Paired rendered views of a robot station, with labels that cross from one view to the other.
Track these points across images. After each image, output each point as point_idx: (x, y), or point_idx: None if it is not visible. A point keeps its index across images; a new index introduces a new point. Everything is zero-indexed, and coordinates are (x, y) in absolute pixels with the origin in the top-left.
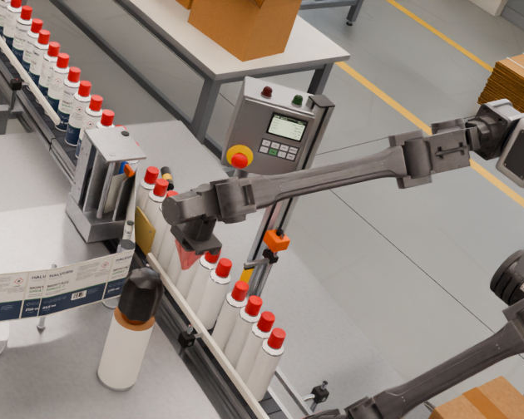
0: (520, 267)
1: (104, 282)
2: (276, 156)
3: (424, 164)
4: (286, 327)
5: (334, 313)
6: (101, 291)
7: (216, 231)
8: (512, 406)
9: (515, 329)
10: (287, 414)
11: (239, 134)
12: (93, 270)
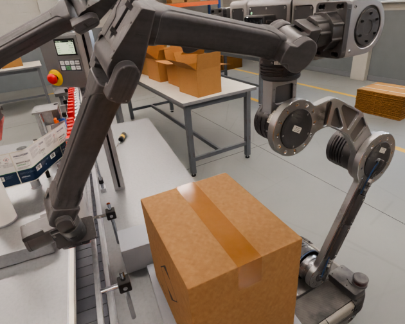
0: (264, 107)
1: (14, 171)
2: (71, 70)
3: (81, 3)
4: (147, 188)
5: (184, 178)
6: (17, 177)
7: (135, 152)
8: (221, 190)
9: (91, 73)
10: (100, 232)
11: (47, 62)
12: None
